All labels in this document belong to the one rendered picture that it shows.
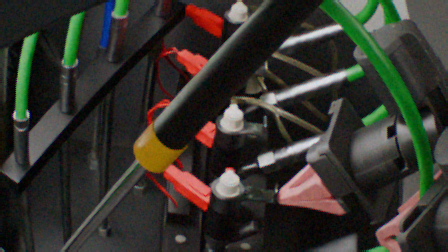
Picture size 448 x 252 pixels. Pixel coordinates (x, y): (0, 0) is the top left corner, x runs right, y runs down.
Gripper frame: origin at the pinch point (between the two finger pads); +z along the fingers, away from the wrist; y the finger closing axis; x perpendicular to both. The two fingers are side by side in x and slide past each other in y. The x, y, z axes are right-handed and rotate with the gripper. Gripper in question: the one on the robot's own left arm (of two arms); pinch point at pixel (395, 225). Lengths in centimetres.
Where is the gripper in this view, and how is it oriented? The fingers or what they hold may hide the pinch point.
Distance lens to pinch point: 87.8
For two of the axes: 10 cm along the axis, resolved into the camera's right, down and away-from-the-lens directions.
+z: -4.8, 0.3, 8.8
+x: 5.1, 8.2, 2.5
